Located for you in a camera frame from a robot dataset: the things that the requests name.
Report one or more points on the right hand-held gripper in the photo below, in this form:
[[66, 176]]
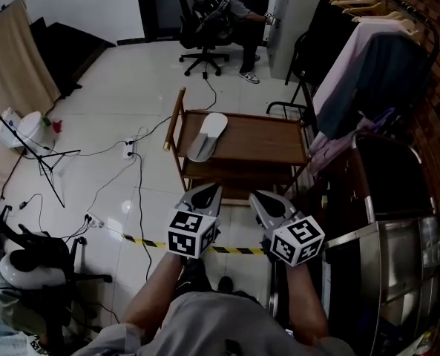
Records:
[[297, 241]]

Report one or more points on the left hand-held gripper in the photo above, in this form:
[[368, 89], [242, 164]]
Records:
[[184, 236]]

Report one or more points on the wooden cart table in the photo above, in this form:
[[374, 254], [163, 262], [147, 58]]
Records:
[[256, 139]]

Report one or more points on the steel serving trolley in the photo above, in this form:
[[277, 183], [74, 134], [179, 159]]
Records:
[[394, 243]]

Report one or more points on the person's right forearm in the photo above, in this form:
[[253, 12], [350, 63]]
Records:
[[306, 302]]

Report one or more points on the person's left forearm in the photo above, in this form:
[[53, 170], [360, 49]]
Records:
[[154, 291]]

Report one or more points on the black rounded object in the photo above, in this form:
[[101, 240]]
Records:
[[225, 284], [195, 273]]

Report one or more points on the yellow black floor tape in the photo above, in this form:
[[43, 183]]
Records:
[[234, 250]]

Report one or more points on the purple cloth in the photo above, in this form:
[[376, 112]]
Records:
[[331, 147]]

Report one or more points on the white power strip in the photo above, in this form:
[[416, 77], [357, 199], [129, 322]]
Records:
[[95, 221], [129, 147]]

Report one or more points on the person's grey shirt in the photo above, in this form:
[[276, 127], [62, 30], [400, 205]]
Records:
[[219, 328]]

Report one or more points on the pale pink hanging shirt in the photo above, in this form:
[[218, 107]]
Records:
[[342, 72]]

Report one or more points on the black wheeled chair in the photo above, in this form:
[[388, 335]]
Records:
[[56, 258]]

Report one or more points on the small red object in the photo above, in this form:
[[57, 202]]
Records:
[[58, 125]]

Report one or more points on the black office chair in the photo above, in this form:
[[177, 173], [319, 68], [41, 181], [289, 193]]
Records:
[[195, 32]]

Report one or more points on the black tripod stand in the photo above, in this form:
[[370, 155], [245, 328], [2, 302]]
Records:
[[38, 154]]

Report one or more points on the small green object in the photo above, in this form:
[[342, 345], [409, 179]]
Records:
[[46, 120]]

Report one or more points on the black hanging garment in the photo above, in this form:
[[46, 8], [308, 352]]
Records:
[[327, 39]]

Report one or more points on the white rounded device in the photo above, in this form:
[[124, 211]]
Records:
[[30, 273]]

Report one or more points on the white plastic bucket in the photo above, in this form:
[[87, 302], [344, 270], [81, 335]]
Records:
[[19, 132]]

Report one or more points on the black flat panels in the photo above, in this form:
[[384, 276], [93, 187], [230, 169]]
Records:
[[71, 46]]

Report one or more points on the row of wooden hangers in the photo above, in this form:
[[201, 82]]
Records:
[[368, 4]]

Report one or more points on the black clothes rack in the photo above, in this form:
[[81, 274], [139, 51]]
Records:
[[433, 28]]

